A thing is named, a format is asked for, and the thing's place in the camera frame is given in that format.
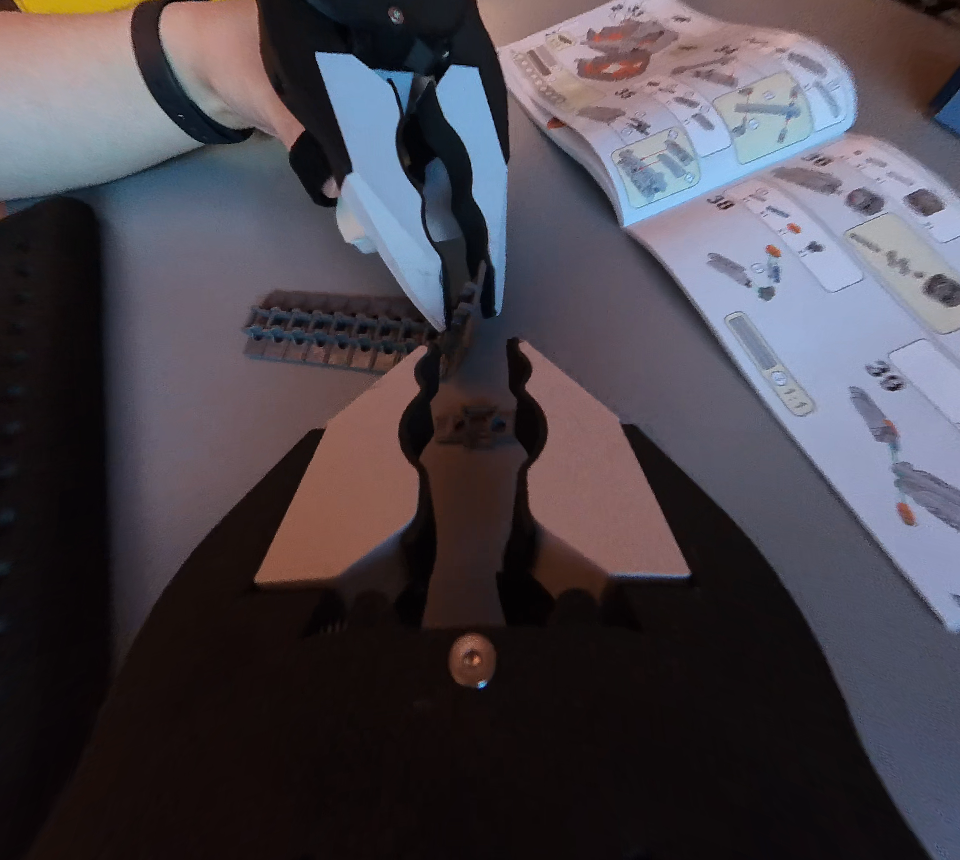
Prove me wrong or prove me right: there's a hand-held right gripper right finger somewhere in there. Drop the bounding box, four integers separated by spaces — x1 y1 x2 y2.
497 337 693 625

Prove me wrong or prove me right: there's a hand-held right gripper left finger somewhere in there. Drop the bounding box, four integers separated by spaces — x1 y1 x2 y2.
253 343 444 625

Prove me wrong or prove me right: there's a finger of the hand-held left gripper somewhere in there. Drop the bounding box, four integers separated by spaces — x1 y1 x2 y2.
315 50 453 333
426 64 513 320

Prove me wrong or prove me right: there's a small black track link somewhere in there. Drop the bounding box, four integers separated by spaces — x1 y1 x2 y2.
433 405 520 449

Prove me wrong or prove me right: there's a black toy track chain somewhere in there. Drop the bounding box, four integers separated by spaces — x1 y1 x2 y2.
242 264 485 375

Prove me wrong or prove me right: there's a grey desk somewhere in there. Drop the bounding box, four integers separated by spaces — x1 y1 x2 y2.
0 0 960 854

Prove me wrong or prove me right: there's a person's left hand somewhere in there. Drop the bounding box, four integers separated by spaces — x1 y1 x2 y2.
161 0 342 199

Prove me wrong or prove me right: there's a black wrist band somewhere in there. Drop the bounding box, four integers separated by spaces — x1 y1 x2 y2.
131 0 256 145

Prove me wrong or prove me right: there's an open instruction booklet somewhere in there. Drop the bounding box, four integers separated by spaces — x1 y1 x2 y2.
498 0 960 632

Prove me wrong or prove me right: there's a black perforated panel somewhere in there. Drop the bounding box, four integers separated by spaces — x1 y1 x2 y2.
0 196 114 860

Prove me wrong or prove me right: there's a blue toy box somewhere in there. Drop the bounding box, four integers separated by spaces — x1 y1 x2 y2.
930 69 960 126

